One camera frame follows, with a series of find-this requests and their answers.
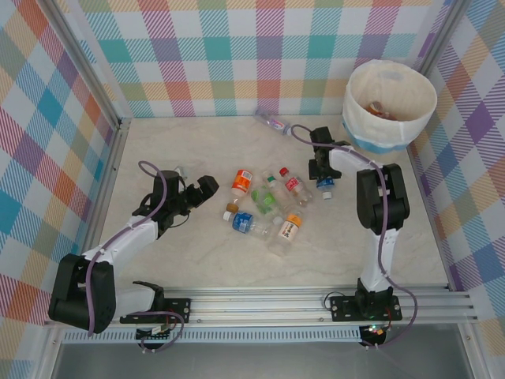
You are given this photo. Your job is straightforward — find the crushed bottle blue band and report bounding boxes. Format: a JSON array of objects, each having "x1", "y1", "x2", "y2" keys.
[{"x1": 315, "y1": 177, "x2": 337, "y2": 201}]

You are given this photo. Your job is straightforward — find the purple label clear bottle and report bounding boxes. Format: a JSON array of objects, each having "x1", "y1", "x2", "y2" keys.
[{"x1": 254, "y1": 107, "x2": 294, "y2": 135}]

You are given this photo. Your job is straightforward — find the blue label clear bottle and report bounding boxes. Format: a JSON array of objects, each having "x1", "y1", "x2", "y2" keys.
[{"x1": 222, "y1": 211, "x2": 274, "y2": 241}]

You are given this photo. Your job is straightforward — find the white label orange cap bottle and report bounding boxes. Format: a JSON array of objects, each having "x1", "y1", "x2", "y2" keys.
[{"x1": 268, "y1": 212, "x2": 304, "y2": 256}]

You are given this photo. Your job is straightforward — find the cream fabric bin blue stripe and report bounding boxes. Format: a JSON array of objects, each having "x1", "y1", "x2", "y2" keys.
[{"x1": 335, "y1": 59, "x2": 438, "y2": 175}]

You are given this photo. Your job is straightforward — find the red label red cap bottle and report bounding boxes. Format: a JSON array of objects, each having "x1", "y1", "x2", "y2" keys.
[{"x1": 279, "y1": 167, "x2": 315, "y2": 208}]

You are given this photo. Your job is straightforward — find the green label clear bottle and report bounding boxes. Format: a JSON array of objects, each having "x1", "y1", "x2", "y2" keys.
[{"x1": 250, "y1": 185, "x2": 283, "y2": 226}]

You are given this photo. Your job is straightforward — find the small circuit board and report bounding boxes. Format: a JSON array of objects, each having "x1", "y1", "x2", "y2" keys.
[
  {"x1": 362, "y1": 323, "x2": 390, "y2": 341},
  {"x1": 136, "y1": 324, "x2": 174, "y2": 341}
]

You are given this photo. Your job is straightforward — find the grey metal panel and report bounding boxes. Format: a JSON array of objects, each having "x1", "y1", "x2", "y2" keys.
[{"x1": 50, "y1": 342, "x2": 474, "y2": 379}]

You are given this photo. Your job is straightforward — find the aluminium frame base beam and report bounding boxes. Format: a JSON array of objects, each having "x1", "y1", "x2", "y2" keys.
[
  {"x1": 80, "y1": 118, "x2": 131, "y2": 269},
  {"x1": 408, "y1": 141, "x2": 455, "y2": 291}
]

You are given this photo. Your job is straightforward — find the left black mount plate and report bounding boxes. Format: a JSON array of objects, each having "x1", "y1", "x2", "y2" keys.
[{"x1": 120, "y1": 298, "x2": 193, "y2": 325}]

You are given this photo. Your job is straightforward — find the black mount plate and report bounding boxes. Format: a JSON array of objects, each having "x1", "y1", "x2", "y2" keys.
[
  {"x1": 329, "y1": 294, "x2": 403, "y2": 323},
  {"x1": 120, "y1": 298, "x2": 193, "y2": 325}
]

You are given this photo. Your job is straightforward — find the aluminium mounting rail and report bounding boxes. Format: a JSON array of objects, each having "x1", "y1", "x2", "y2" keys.
[{"x1": 43, "y1": 284, "x2": 477, "y2": 327}]

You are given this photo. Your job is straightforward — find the right black mount plate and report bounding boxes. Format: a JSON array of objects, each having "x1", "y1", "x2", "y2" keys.
[{"x1": 329, "y1": 294, "x2": 403, "y2": 323}]

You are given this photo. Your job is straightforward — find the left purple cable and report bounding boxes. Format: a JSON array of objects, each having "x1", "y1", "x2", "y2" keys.
[{"x1": 86, "y1": 159, "x2": 186, "y2": 355}]

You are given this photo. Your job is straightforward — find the purple cable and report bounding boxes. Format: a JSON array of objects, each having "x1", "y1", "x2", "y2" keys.
[
  {"x1": 291, "y1": 124, "x2": 419, "y2": 351},
  {"x1": 86, "y1": 159, "x2": 186, "y2": 355}
]

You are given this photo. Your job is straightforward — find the aluminium frame post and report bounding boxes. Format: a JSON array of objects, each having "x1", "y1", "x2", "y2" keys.
[
  {"x1": 410, "y1": 0, "x2": 465, "y2": 80},
  {"x1": 39, "y1": 0, "x2": 133, "y2": 131}
]

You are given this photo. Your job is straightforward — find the white slotted cable duct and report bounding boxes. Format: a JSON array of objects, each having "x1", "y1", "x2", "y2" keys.
[{"x1": 62, "y1": 329, "x2": 364, "y2": 343}]

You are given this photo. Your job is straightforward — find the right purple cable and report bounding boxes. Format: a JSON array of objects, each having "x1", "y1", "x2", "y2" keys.
[{"x1": 291, "y1": 124, "x2": 419, "y2": 351}]

